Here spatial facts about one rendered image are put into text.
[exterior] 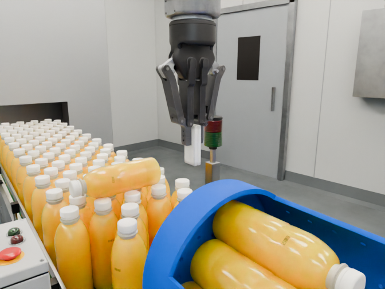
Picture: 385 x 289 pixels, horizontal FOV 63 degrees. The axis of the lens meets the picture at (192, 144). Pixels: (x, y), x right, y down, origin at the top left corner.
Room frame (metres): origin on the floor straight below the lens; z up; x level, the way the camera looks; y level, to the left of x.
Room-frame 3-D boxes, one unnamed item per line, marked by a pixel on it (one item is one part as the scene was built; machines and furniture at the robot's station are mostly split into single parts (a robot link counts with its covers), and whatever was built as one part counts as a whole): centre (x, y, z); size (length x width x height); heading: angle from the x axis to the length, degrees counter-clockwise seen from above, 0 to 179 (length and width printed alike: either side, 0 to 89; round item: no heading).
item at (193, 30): (0.53, 0.00, 1.44); 0.08 x 0.07 x 0.09; 127
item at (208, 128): (1.05, -0.07, 1.23); 0.06 x 0.06 x 0.04
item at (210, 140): (1.05, -0.07, 1.18); 0.06 x 0.06 x 0.05
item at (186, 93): (0.52, 0.01, 1.38); 0.04 x 0.01 x 0.11; 37
